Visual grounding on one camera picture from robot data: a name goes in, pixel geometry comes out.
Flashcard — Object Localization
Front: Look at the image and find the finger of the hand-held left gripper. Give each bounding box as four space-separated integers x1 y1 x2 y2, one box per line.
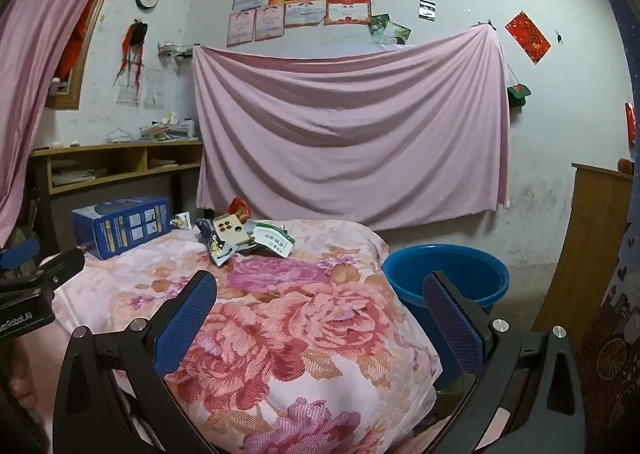
0 239 41 271
36 247 86 291

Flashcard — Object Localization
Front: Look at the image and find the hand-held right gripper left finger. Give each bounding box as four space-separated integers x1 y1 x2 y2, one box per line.
52 270 221 454

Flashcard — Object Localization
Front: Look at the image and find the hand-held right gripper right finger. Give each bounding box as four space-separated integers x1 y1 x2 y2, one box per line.
422 270 588 454

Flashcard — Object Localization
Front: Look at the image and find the blue plastic bucket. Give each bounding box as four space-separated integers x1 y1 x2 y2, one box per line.
382 244 511 390

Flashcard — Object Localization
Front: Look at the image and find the beige card with holes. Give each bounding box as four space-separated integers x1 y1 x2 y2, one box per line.
212 215 249 246

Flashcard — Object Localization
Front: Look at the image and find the green white packet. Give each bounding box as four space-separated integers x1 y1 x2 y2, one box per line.
250 221 295 257

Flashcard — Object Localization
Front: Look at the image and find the person's left hand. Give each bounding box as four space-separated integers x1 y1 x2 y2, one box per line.
7 334 60 430

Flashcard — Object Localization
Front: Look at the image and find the blue cardboard box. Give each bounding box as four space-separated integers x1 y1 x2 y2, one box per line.
71 195 172 261

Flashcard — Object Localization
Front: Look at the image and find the brown cardboard box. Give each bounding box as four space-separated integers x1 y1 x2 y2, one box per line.
430 383 472 427

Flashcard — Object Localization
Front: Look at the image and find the pile of papers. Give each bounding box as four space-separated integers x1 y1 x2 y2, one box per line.
51 166 97 186

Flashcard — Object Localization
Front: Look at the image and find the pink floral blanket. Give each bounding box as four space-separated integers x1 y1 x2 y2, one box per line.
50 219 443 454

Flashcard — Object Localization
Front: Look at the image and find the wooden shelf desk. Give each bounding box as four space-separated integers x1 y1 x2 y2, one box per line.
30 140 204 255

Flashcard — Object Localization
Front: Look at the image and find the wooden cabinet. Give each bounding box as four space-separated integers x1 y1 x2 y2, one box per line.
530 163 633 350

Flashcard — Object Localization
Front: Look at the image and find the blue printed curtain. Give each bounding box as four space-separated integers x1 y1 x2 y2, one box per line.
570 0 640 454

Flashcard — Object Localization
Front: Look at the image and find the stack of books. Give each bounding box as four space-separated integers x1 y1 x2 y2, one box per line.
140 113 197 141

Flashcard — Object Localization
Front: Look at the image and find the pink curtain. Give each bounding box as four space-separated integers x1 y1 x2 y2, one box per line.
0 0 133 245

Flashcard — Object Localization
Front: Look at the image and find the red cloth in window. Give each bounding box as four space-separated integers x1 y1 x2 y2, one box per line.
56 0 96 81

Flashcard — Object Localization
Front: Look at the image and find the pink hanging bedsheet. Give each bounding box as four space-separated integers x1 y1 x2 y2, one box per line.
192 24 512 232

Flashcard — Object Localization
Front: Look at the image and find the green red hanging hat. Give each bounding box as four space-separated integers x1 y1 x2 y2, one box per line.
507 82 532 109

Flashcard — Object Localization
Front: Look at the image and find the tangled wire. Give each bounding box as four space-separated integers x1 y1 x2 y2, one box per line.
102 128 142 145

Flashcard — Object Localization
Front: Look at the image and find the wooden window frame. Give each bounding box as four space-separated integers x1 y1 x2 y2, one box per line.
44 0 108 111

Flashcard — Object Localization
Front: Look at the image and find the white wall paper sheet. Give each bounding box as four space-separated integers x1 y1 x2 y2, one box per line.
144 69 164 110
117 81 141 108

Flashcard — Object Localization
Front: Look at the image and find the red tasselled wall ornament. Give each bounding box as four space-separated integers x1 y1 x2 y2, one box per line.
115 20 149 85

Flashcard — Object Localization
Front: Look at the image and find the metal wall rack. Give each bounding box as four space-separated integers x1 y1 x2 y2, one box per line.
157 40 195 58

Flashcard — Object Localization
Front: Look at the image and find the red paper wall poster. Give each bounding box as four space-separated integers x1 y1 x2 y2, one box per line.
505 11 552 65

